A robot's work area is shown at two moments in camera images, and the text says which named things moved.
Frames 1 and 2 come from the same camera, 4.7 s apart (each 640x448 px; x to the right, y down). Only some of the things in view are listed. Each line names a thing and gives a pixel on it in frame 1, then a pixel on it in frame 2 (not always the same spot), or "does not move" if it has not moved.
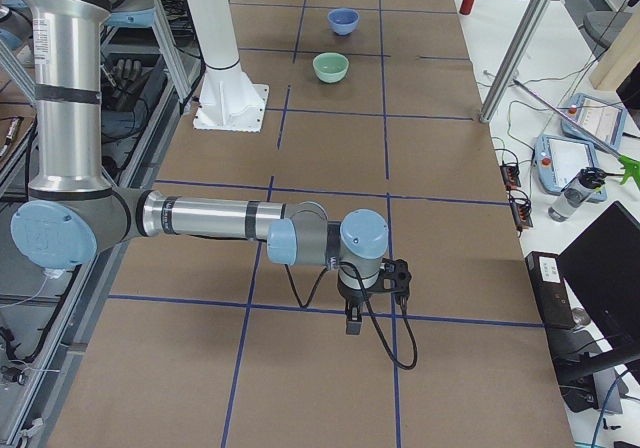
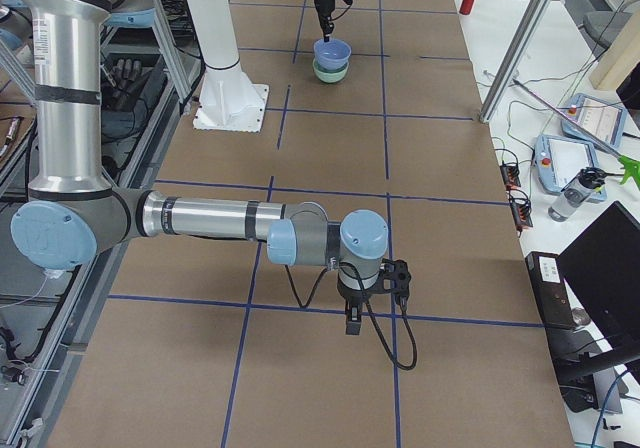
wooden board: [622, 56] does not move
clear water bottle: [588, 181] does not move
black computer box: [551, 293] does not move
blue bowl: [343, 21] → [331, 55]
